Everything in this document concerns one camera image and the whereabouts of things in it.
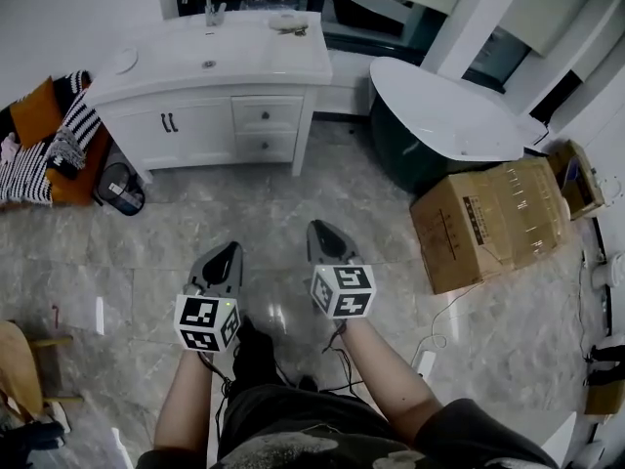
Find white power strip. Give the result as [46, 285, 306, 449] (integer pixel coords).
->
[411, 349, 438, 378]

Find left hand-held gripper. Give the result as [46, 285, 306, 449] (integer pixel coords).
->
[174, 241, 244, 354]

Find person's left forearm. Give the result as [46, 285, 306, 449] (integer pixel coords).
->
[153, 349, 216, 453]

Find pink soft toy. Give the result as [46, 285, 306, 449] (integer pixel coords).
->
[0, 133, 21, 165]

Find person's black trousers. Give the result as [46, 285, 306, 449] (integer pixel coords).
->
[229, 315, 323, 395]

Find white black robot device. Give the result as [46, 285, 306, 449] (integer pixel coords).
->
[585, 332, 625, 375]

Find person's dark shirt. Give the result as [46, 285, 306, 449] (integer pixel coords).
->
[136, 383, 561, 469]

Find large cardboard box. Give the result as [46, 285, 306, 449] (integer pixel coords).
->
[409, 156, 573, 296]

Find black white striped blanket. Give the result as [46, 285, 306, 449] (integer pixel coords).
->
[0, 69, 104, 207]

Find white vanity cabinet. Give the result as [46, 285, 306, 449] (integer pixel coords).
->
[83, 10, 335, 185]

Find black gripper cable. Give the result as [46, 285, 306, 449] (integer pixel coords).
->
[197, 352, 235, 439]
[321, 320, 365, 395]

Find beige roller blind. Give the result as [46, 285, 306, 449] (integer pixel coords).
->
[502, 0, 614, 58]

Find white round device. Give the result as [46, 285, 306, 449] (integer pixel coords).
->
[588, 256, 621, 290]

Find black wire waste bin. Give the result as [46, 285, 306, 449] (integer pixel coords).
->
[93, 162, 146, 217]

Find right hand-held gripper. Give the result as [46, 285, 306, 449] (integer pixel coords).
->
[307, 219, 376, 320]

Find dark blue fabric item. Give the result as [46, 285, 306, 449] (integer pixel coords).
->
[0, 420, 67, 469]

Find chrome faucet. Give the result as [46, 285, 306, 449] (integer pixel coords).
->
[181, 0, 229, 27]

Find wooden chair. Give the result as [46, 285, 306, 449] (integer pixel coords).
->
[0, 319, 84, 417]

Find white cable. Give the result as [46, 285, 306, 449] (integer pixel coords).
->
[412, 280, 484, 361]

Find person's right forearm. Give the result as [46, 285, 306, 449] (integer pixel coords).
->
[336, 318, 443, 442]

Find dark green white bathtub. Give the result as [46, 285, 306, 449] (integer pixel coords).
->
[368, 56, 548, 194]

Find flat brown cardboard box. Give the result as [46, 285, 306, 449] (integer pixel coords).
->
[583, 373, 625, 417]

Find small cardboard box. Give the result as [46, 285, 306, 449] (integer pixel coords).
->
[546, 138, 606, 222]

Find orange cushion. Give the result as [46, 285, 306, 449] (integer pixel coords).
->
[9, 76, 64, 149]

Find round white dish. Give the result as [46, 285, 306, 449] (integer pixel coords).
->
[110, 47, 140, 75]

